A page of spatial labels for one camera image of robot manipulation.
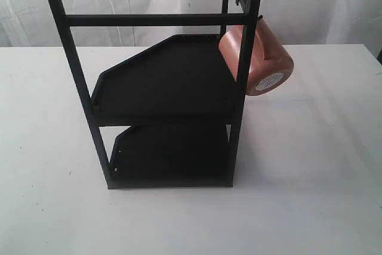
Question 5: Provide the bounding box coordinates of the copper coloured mug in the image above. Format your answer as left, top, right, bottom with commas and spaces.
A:
218, 19, 294, 96

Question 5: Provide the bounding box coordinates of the black metal shelf rack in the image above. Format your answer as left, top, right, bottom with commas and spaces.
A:
48, 0, 260, 189

